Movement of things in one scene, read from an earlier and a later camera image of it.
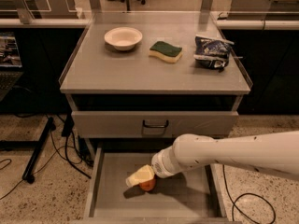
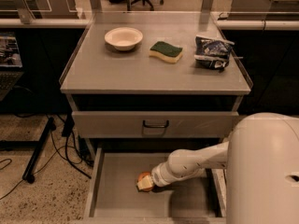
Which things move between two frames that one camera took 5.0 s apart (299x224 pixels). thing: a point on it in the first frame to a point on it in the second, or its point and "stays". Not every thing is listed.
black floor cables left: (57, 152) stays
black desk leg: (28, 175) stays
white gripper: (160, 166) to (159, 175)
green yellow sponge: (165, 50) stays
